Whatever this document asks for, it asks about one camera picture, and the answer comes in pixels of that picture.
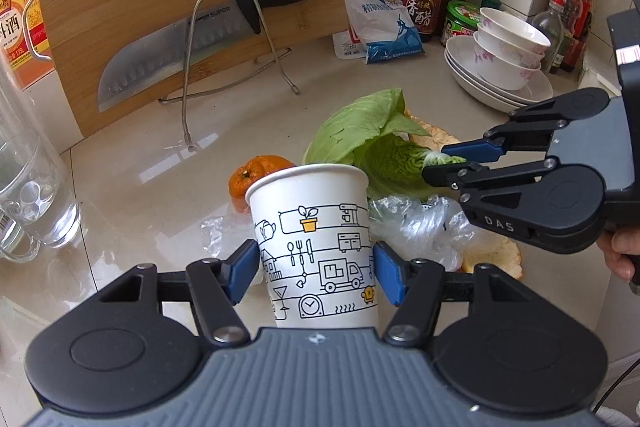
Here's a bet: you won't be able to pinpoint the printed white paper cup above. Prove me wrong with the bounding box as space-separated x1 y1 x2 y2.
245 164 378 329

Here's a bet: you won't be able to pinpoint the person right hand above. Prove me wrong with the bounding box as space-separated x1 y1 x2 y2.
597 227 640 282

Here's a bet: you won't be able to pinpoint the small clear plastic scrap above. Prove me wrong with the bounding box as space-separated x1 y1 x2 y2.
201 213 254 260

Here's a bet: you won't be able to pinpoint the crumpled clear plastic bag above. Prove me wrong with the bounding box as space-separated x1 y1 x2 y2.
369 195 488 271

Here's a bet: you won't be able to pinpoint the lower white floral bowl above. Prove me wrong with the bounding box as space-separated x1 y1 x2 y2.
473 31 539 91

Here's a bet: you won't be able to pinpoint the white floral bowl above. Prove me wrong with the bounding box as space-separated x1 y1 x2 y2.
478 8 551 54
473 31 539 91

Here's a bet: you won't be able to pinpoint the white plastic lidded box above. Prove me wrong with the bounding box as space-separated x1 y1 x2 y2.
578 68 622 98

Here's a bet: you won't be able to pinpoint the stacked white plates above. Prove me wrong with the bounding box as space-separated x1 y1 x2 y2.
444 36 553 113

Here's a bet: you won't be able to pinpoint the near orange peel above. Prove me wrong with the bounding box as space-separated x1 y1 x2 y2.
460 234 524 280

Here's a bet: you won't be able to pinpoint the orange peel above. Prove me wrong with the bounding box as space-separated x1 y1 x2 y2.
460 234 524 280
405 109 459 152

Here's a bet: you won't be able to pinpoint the far orange peel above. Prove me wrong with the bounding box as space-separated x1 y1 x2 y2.
405 109 459 152

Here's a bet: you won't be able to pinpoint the top white floral bowl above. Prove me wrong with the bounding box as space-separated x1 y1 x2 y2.
478 8 551 54

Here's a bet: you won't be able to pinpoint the clear glass bottle red cap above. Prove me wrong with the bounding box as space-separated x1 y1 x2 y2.
529 0 564 74

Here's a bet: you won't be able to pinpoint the small orange tangerine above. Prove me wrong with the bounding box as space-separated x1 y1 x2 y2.
228 155 294 213

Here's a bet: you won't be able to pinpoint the green lidded jar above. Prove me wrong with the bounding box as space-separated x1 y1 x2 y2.
440 0 482 46

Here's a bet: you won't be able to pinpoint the red label sauce bottle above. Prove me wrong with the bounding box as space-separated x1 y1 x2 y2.
561 0 598 72

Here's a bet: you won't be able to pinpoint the green cabbage leaf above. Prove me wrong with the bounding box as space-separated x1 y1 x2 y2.
303 88 465 200

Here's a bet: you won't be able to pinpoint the blue white salt bag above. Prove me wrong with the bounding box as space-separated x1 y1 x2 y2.
332 0 424 64

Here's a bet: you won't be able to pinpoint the clear glass mug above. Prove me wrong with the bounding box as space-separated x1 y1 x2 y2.
1 70 80 262

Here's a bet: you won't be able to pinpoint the yellow cooking wine jug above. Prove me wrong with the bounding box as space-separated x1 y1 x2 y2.
0 0 54 89

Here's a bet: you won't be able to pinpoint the black handled kitchen knife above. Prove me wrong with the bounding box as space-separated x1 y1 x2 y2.
96 0 302 112

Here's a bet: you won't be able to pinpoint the metal wire rack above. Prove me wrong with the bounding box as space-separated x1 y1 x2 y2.
158 0 300 153

